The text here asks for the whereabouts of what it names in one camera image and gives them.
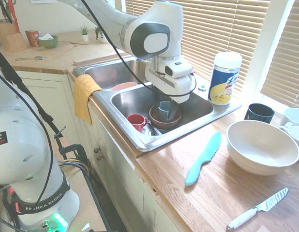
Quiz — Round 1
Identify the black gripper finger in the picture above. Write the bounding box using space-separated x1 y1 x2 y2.
152 85 165 102
166 99 179 121

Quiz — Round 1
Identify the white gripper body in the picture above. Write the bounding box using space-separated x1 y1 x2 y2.
145 68 192 104

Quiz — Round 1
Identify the teal plastic serrated knife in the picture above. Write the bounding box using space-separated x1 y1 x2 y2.
184 131 223 187

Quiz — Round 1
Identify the metal sink drain strainer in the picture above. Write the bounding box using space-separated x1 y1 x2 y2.
142 122 168 136

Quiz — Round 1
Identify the stainless steel double sink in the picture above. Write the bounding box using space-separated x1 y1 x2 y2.
72 53 242 152

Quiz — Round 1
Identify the wooden knife block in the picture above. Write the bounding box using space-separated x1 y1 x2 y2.
0 19 28 53

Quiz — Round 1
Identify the grey mug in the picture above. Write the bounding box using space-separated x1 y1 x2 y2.
158 101 172 121

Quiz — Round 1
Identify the brown bowl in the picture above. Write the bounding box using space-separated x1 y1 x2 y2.
149 105 182 129

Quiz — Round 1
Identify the pink bowl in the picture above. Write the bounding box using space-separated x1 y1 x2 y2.
110 82 138 92

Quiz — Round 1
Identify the red mug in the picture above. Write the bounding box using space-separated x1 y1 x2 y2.
127 114 148 133

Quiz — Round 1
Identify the disinfecting wipes canister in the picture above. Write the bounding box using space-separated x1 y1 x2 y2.
208 51 243 106

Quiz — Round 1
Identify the beige window blind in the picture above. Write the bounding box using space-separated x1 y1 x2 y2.
260 0 299 109
125 0 271 99

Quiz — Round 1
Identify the yellow dish cloth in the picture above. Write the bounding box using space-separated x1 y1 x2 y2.
73 74 104 126

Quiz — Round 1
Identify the cream kitchen cabinet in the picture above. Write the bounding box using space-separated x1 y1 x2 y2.
9 70 191 232

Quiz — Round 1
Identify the trailing potted plant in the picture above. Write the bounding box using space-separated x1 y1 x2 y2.
94 26 109 44

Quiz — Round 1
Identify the black mug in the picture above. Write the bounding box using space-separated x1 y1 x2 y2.
244 103 275 124

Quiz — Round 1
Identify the small potted plant white pot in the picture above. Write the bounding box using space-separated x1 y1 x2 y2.
79 25 90 43

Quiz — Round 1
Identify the large white bowl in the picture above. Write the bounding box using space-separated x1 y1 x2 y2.
226 120 299 176

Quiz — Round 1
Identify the black clamp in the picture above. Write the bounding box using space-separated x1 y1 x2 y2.
52 125 90 171

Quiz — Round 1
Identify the white mug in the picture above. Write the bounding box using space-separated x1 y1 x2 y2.
277 122 299 161
281 108 299 128

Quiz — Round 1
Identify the green bowl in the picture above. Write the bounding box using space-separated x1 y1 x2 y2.
39 35 59 49

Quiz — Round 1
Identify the metal spoon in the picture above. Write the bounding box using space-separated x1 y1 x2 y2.
15 56 46 61

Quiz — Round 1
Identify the orange cardboard box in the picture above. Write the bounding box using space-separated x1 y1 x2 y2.
25 30 41 48

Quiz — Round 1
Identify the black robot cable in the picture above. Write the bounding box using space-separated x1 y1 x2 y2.
80 0 197 95

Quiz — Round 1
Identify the coloured wire bundle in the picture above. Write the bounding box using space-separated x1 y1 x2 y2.
57 158 92 175

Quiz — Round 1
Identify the white-handled patterned blade knife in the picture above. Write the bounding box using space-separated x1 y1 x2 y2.
226 187 289 232

